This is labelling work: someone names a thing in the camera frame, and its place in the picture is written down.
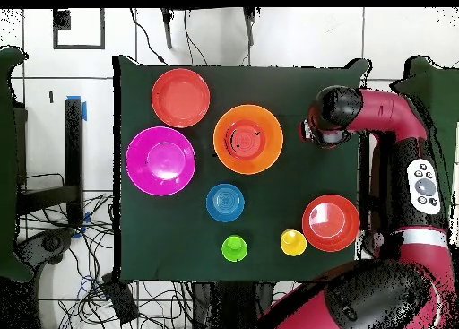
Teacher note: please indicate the dark green table cloth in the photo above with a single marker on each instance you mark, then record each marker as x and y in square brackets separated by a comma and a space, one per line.
[251, 85]

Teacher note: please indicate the black post with blue tape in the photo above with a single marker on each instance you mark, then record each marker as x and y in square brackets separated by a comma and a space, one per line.
[73, 146]

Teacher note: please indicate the large red bowl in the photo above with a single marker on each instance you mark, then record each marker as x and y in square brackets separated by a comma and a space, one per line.
[330, 223]
[180, 97]

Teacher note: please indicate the black round device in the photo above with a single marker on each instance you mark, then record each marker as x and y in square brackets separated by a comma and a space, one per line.
[371, 241]
[50, 243]

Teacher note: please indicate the large orange bowl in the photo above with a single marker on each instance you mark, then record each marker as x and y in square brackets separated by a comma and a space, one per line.
[265, 157]

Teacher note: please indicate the green cloth covered table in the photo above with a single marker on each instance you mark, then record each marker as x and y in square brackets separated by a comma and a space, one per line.
[9, 164]
[444, 92]

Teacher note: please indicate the blue bowl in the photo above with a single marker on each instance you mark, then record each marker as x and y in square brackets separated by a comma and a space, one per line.
[225, 202]

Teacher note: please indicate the large pink bowl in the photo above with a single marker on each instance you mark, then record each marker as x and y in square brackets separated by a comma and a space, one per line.
[160, 161]

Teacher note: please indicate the black table base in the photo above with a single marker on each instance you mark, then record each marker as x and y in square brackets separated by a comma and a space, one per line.
[229, 304]

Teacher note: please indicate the black square frame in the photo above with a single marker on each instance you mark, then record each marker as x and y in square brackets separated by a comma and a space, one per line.
[61, 20]

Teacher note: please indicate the yellow cup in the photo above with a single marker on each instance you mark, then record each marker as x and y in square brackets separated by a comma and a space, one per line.
[293, 243]

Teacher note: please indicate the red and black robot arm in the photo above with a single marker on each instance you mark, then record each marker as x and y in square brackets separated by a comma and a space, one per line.
[387, 110]

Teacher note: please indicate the black stand leg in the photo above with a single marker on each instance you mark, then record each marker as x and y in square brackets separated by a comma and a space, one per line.
[250, 27]
[167, 31]

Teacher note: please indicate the green cup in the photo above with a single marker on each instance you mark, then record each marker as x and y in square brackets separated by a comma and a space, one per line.
[234, 248]

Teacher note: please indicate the black upright bar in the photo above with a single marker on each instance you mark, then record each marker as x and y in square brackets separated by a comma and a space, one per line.
[364, 171]

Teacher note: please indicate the black power strip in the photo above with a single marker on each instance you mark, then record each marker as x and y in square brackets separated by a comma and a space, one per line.
[120, 300]

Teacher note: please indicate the small red bowl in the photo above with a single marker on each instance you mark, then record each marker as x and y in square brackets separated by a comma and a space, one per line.
[245, 139]

